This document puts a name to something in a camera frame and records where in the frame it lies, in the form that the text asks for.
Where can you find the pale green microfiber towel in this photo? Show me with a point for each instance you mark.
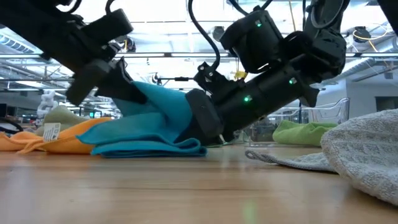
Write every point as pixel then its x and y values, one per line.
pixel 62 116

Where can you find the blue microfiber towel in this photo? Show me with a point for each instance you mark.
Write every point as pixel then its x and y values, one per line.
pixel 146 130

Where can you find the orange microfiber towel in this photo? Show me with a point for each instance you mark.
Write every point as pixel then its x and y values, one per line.
pixel 68 143

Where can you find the clear plastic bin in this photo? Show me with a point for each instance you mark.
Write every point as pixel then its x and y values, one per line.
pixel 329 112

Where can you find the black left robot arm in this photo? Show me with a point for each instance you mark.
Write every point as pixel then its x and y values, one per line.
pixel 37 28

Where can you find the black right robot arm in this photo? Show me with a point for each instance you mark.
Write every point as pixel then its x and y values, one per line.
pixel 280 90

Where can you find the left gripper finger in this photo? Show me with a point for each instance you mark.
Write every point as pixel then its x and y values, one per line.
pixel 121 88

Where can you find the grey waffle microfiber towel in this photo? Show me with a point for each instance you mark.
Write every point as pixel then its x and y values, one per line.
pixel 367 149

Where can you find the black frame stand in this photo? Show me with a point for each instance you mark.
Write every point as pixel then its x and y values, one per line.
pixel 181 79

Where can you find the white robot figure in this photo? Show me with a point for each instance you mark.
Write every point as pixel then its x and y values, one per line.
pixel 47 102

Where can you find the bright green microfiber towel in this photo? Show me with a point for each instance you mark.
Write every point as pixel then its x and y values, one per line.
pixel 301 133

